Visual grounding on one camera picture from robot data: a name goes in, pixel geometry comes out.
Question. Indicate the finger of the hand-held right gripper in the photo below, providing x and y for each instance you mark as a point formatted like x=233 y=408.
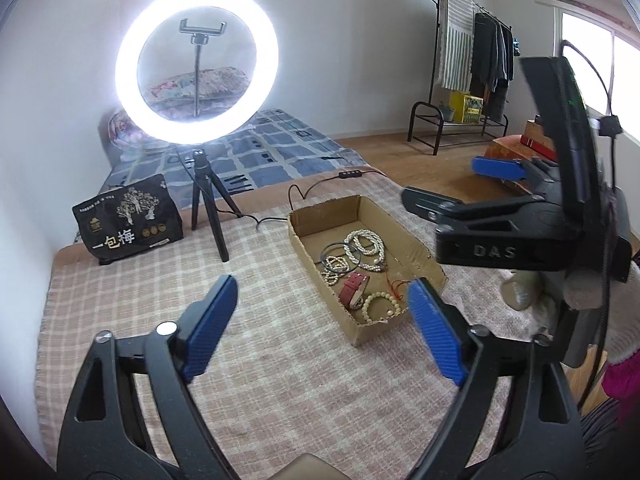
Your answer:
x=500 y=168
x=480 y=212

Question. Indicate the striped towel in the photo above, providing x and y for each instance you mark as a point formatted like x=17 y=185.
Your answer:
x=457 y=35

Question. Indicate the black clothes rack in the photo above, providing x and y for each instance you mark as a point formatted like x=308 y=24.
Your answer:
x=422 y=110

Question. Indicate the cardboard box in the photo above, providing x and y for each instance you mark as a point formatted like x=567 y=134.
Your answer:
x=395 y=250

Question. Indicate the dark striped cloth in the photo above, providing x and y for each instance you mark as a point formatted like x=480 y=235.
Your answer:
x=615 y=440

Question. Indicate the window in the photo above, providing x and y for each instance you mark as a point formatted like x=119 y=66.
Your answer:
x=585 y=35

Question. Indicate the yellow box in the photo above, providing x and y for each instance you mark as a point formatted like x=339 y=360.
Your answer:
x=467 y=107

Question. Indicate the blue patterned bed sheet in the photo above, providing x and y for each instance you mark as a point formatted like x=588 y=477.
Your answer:
x=280 y=145

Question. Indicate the orange patterned box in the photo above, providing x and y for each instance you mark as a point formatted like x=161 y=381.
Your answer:
x=505 y=147

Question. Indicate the small grey plant pot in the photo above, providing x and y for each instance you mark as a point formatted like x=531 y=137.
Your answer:
x=446 y=112

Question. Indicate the person's right forearm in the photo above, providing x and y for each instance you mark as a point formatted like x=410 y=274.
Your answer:
x=625 y=380

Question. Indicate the red box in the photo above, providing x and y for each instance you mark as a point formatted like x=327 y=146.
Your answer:
x=537 y=137

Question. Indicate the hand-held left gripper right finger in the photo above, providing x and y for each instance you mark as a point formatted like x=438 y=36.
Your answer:
x=437 y=330

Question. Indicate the black snack bag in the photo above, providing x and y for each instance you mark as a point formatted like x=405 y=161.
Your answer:
x=125 y=220

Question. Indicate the black phone holder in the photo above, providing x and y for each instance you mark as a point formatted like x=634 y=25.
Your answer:
x=199 y=60

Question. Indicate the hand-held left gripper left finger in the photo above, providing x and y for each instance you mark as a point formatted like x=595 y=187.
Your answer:
x=210 y=330

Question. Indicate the dark bangle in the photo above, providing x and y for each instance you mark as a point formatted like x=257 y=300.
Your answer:
x=324 y=260

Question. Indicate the purple floral cushion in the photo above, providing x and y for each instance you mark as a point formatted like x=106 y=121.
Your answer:
x=125 y=132

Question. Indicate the dark hanging clothes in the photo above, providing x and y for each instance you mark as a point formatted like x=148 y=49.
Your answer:
x=492 y=60

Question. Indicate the floral pillow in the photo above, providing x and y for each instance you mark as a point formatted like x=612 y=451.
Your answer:
x=210 y=85

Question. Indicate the person's right hand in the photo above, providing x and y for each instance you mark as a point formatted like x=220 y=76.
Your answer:
x=625 y=320

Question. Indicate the black tripod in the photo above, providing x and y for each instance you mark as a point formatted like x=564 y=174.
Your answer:
x=210 y=200

